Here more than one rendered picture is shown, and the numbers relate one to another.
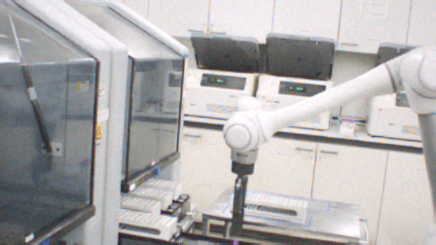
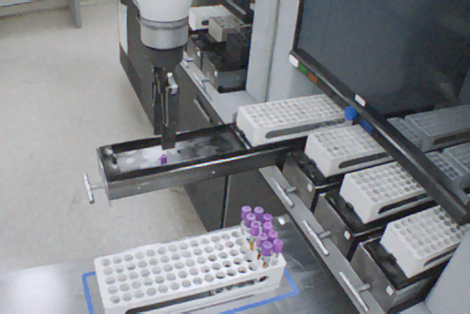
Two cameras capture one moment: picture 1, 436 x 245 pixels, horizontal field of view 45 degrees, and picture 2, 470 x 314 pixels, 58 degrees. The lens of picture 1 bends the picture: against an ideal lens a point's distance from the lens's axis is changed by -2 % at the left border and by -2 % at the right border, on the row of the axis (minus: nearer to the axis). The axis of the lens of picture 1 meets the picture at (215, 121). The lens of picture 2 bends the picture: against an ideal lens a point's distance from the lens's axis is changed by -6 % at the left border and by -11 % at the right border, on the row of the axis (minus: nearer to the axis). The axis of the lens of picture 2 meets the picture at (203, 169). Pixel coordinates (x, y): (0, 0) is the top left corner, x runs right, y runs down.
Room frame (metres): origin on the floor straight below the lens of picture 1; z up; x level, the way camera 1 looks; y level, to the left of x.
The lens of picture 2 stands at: (2.45, -0.49, 1.45)
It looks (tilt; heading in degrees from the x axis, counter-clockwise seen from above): 39 degrees down; 145
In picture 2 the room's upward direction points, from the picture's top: 4 degrees clockwise
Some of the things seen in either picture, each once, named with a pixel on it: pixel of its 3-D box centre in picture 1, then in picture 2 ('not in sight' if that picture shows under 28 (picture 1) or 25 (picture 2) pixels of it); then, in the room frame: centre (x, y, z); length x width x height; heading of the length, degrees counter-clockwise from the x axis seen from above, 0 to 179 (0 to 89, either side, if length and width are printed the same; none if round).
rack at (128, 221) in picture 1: (131, 224); (296, 118); (1.78, 0.26, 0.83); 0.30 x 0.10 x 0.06; 78
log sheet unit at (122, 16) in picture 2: not in sight; (120, 24); (0.05, 0.53, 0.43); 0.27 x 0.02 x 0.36; 168
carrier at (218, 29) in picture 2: not in sight; (218, 29); (1.24, 0.38, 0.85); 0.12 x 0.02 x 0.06; 169
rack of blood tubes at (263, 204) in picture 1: (269, 206); (189, 274); (2.07, -0.24, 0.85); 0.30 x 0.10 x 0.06; 76
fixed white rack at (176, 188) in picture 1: (146, 188); (447, 231); (2.25, 0.27, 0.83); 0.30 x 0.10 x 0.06; 78
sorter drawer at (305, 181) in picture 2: not in sight; (398, 153); (1.98, 0.47, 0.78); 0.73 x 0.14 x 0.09; 78
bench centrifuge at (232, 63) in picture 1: (224, 75); not in sight; (4.38, -0.04, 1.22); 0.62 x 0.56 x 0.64; 166
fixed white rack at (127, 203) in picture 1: (119, 207); (365, 146); (1.95, 0.33, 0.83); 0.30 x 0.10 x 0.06; 78
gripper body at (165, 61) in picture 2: (241, 175); (163, 63); (1.74, -0.10, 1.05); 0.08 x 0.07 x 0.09; 168
